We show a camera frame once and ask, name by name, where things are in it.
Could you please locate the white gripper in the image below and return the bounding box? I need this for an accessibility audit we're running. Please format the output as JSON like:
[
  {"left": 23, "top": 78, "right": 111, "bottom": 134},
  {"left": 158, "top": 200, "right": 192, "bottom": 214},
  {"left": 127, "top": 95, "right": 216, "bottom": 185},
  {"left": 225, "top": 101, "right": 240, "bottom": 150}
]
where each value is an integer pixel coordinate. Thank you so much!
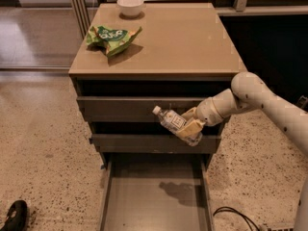
[{"left": 176, "top": 89, "right": 239, "bottom": 139}]

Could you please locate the clear plastic bottle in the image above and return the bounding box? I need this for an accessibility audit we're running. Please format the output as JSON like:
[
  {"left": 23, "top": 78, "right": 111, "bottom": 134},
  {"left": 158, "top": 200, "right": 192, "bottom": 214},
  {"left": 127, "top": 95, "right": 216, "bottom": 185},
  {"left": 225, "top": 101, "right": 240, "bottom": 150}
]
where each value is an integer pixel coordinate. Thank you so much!
[{"left": 152, "top": 106, "right": 202, "bottom": 146}]

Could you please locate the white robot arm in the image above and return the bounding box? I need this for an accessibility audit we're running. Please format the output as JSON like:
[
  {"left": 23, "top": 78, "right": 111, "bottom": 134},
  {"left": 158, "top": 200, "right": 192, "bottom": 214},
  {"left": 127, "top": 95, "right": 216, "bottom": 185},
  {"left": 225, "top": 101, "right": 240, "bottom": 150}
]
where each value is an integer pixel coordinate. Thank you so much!
[{"left": 176, "top": 71, "right": 308, "bottom": 156}]

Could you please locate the open bottom grey drawer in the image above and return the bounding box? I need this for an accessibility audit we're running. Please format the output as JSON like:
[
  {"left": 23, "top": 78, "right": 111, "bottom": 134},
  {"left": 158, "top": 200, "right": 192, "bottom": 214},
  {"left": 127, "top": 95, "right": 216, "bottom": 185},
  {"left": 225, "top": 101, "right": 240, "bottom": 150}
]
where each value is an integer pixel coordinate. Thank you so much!
[{"left": 98, "top": 158, "right": 216, "bottom": 231}]

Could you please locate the grey drawer cabinet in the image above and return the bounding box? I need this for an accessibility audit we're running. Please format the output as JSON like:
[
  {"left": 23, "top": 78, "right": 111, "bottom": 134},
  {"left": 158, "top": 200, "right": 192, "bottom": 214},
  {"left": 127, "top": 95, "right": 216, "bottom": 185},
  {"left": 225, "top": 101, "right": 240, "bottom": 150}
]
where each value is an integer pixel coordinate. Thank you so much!
[{"left": 68, "top": 2, "right": 249, "bottom": 170}]

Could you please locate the middle grey drawer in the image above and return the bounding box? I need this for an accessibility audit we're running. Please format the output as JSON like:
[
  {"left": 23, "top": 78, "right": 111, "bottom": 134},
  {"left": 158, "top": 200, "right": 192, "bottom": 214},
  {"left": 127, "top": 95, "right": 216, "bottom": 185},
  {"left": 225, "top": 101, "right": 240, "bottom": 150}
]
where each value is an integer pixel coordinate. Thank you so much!
[{"left": 90, "top": 134, "right": 221, "bottom": 154}]

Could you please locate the top grey drawer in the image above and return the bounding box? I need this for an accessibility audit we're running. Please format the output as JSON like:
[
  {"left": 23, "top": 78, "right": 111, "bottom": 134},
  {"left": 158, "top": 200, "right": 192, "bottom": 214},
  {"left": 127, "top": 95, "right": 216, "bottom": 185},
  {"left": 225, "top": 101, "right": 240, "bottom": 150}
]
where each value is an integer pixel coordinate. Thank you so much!
[{"left": 77, "top": 96, "right": 203, "bottom": 122}]

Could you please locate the small grey floor object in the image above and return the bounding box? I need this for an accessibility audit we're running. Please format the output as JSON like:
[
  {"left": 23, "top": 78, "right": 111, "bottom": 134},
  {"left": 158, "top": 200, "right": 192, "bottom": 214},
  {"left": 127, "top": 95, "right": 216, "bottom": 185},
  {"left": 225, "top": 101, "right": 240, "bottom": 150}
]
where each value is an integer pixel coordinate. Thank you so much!
[{"left": 296, "top": 95, "right": 308, "bottom": 110}]

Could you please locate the green chip bag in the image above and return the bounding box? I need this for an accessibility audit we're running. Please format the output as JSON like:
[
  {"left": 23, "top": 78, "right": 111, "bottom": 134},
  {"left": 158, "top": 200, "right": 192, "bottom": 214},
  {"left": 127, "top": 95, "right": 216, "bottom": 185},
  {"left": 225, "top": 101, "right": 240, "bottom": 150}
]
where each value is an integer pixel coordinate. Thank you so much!
[{"left": 86, "top": 26, "right": 142, "bottom": 58}]

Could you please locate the white ceramic bowl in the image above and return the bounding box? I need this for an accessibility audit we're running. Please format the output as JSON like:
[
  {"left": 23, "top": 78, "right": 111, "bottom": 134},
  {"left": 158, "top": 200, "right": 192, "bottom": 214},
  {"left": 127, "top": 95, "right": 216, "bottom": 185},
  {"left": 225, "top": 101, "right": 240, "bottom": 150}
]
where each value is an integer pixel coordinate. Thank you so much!
[{"left": 116, "top": 0, "right": 144, "bottom": 17}]

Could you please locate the floor vent grille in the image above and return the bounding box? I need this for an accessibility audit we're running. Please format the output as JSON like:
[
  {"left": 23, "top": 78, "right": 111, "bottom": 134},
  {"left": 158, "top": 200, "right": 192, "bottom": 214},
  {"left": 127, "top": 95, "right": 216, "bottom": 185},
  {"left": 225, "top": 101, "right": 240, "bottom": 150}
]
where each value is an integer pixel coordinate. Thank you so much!
[{"left": 260, "top": 222, "right": 294, "bottom": 231}]

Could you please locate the black shoe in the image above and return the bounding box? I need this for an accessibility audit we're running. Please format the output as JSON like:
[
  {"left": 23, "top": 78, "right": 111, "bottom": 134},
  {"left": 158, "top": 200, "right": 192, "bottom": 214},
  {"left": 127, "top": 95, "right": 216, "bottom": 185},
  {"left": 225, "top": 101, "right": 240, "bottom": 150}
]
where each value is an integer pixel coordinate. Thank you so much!
[{"left": 0, "top": 200, "right": 28, "bottom": 231}]

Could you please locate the black cable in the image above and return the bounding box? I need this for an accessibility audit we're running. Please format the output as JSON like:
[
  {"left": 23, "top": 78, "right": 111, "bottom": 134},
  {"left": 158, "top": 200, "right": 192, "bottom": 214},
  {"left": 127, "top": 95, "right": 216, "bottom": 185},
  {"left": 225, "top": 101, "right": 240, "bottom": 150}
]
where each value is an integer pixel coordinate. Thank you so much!
[{"left": 213, "top": 206, "right": 261, "bottom": 231}]

